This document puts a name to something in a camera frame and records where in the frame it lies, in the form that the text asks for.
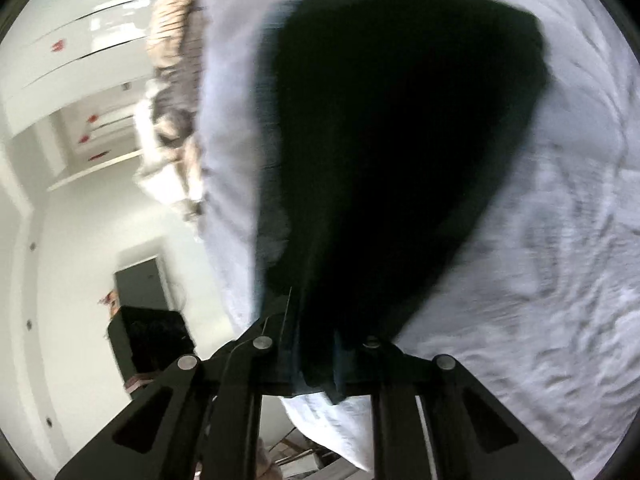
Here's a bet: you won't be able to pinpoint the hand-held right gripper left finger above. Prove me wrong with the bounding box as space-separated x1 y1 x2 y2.
55 316 302 480

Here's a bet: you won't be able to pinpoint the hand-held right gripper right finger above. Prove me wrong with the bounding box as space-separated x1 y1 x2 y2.
331 332 576 480

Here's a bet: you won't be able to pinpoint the black pants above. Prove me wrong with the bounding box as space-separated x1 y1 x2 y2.
252 0 552 403

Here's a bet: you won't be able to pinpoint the white quilted bed cover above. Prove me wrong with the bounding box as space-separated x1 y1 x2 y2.
192 0 640 476

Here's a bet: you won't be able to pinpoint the grey knit cloth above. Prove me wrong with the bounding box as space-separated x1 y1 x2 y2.
147 67 203 143

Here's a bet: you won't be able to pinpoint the blue leaf-patterned blanket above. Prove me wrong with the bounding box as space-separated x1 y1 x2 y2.
252 0 286 311

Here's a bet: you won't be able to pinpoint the white wardrobe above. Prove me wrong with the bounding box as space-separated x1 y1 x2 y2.
0 0 168 193

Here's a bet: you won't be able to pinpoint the striped beige cloth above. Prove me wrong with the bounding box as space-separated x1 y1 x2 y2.
146 0 208 73

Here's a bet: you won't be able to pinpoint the wall-mounted flat screen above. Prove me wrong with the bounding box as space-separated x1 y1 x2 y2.
113 254 176 312

